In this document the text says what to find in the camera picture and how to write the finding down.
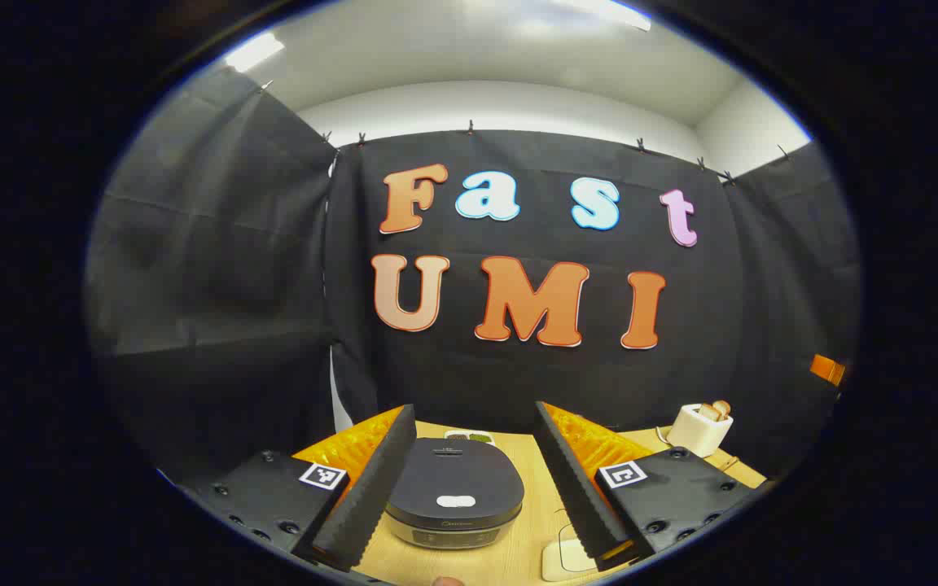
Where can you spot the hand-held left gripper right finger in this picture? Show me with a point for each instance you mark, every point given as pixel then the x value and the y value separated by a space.
pixel 579 496

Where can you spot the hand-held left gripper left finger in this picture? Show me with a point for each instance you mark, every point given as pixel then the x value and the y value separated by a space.
pixel 371 496

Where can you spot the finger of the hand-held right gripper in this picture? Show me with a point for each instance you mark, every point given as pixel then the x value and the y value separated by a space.
pixel 827 370

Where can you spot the dark grey rice cooker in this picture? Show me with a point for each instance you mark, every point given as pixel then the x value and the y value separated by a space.
pixel 453 480

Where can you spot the toast slice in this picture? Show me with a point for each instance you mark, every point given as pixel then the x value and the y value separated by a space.
pixel 709 413
pixel 722 406

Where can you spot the small white dish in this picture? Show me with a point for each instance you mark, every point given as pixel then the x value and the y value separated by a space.
pixel 469 437

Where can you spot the white toaster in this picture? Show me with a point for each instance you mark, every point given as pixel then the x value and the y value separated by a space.
pixel 695 435

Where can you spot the ceiling light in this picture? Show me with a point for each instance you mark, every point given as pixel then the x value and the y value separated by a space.
pixel 255 52

